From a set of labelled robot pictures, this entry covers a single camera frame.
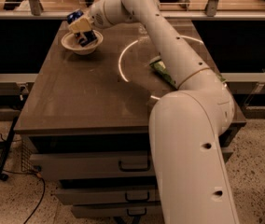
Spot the bottom grey drawer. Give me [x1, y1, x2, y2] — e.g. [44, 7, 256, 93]
[71, 202, 162, 218]

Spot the grey drawer cabinet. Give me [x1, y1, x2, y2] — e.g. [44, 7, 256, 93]
[13, 19, 247, 219]

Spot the blue pepsi can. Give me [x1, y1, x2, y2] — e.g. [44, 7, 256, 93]
[67, 9, 97, 47]

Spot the middle grey drawer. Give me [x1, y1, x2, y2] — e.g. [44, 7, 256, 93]
[55, 186, 160, 205]

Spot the black leaning bar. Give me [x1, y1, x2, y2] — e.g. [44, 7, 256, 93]
[0, 117, 18, 181]

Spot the black floor cable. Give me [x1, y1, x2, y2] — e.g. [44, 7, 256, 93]
[0, 107, 47, 224]

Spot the grey drawer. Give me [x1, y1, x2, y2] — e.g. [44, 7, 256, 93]
[71, 202, 162, 218]
[55, 186, 160, 205]
[30, 147, 231, 180]

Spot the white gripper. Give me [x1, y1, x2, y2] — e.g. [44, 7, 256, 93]
[68, 0, 130, 45]

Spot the top grey drawer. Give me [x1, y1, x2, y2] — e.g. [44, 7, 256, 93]
[30, 147, 231, 180]

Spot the green chip bag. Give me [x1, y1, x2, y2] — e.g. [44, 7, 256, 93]
[150, 57, 227, 92]

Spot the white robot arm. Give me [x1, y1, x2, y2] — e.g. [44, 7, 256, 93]
[69, 0, 240, 224]

